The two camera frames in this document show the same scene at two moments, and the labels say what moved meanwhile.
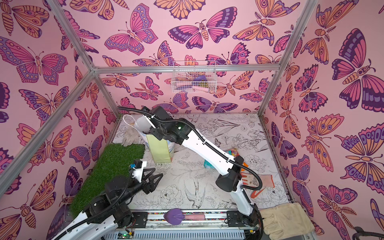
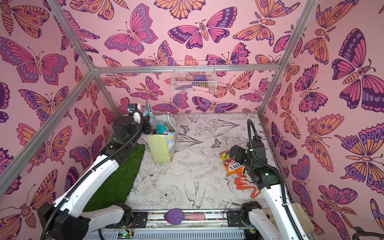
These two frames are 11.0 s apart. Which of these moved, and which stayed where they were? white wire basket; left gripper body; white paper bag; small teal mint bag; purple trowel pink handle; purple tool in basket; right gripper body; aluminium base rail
Moved: left gripper body; small teal mint bag; right gripper body
Stayed: white paper bag; white wire basket; purple tool in basket; aluminium base rail; purple trowel pink handle
